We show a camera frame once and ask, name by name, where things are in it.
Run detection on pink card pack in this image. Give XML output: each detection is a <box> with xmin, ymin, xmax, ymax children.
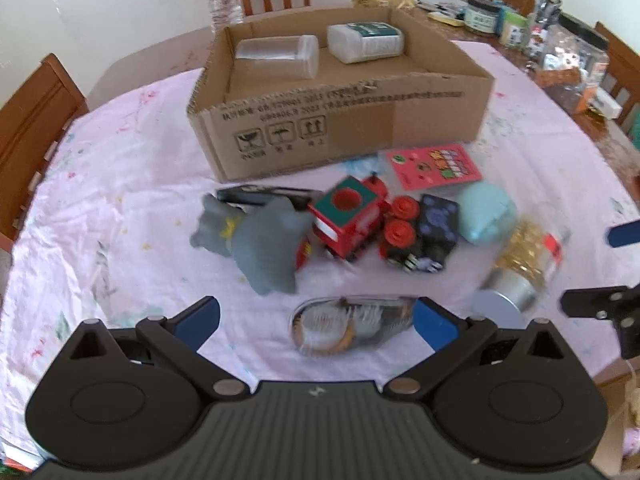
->
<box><xmin>384</xmin><ymin>144</ymin><xmax>483</xmax><ymax>192</ymax></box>

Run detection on black toy car red wheels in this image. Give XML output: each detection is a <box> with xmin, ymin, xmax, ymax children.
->
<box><xmin>377</xmin><ymin>194</ymin><xmax>461</xmax><ymax>273</ymax></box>

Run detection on light blue case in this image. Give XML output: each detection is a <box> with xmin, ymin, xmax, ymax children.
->
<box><xmin>457</xmin><ymin>180</ymin><xmax>518</xmax><ymax>246</ymax></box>

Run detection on red toy train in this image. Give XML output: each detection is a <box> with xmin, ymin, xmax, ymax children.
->
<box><xmin>295</xmin><ymin>175</ymin><xmax>388</xmax><ymax>271</ymax></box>

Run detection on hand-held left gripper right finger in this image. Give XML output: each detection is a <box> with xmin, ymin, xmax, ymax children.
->
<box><xmin>382</xmin><ymin>296</ymin><xmax>568</xmax><ymax>401</ymax></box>

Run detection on clear plastic jar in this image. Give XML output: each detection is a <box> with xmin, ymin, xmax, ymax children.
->
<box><xmin>235</xmin><ymin>35</ymin><xmax>321</xmax><ymax>79</ymax></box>

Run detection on green lid jar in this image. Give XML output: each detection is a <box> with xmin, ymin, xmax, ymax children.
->
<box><xmin>500</xmin><ymin>7</ymin><xmax>531</xmax><ymax>49</ymax></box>

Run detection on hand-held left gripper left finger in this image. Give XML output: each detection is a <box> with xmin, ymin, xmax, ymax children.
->
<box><xmin>67</xmin><ymin>296</ymin><xmax>251</xmax><ymax>401</ymax></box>

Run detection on white bottle green label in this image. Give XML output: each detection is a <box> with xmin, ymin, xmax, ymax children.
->
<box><xmin>327</xmin><ymin>20</ymin><xmax>405</xmax><ymax>64</ymax></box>

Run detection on gold glitter jar silver lid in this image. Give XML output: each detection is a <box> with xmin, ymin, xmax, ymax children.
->
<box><xmin>472</xmin><ymin>205</ymin><xmax>571</xmax><ymax>331</ymax></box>

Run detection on black digital timer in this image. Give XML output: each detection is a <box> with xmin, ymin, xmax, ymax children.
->
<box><xmin>215</xmin><ymin>185</ymin><xmax>326</xmax><ymax>211</ymax></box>

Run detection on pink floral tablecloth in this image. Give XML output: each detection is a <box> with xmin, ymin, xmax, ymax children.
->
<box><xmin>0</xmin><ymin>40</ymin><xmax>640</xmax><ymax>466</ymax></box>

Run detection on clear pen holder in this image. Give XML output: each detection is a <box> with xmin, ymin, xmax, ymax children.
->
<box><xmin>529</xmin><ymin>0</ymin><xmax>564</xmax><ymax>57</ymax></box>

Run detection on small white box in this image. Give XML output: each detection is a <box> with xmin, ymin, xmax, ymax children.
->
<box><xmin>592</xmin><ymin>90</ymin><xmax>622</xmax><ymax>119</ymax></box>

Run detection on cardboard box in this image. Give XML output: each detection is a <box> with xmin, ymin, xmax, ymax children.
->
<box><xmin>186</xmin><ymin>6</ymin><xmax>496</xmax><ymax>183</ymax></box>

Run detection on grey shark toy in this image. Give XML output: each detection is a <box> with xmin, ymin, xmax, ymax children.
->
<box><xmin>190</xmin><ymin>194</ymin><xmax>313</xmax><ymax>296</ymax></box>

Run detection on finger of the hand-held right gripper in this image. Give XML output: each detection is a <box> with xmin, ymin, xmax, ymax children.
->
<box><xmin>605</xmin><ymin>221</ymin><xmax>640</xmax><ymax>249</ymax></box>
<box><xmin>560</xmin><ymin>285</ymin><xmax>640</xmax><ymax>359</ymax></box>

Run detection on clear plastic packet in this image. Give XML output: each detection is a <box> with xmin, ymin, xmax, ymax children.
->
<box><xmin>289</xmin><ymin>296</ymin><xmax>418</xmax><ymax>358</ymax></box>

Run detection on large clear container black lid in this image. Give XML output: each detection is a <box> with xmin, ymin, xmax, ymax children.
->
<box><xmin>542</xmin><ymin>12</ymin><xmax>611</xmax><ymax>111</ymax></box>

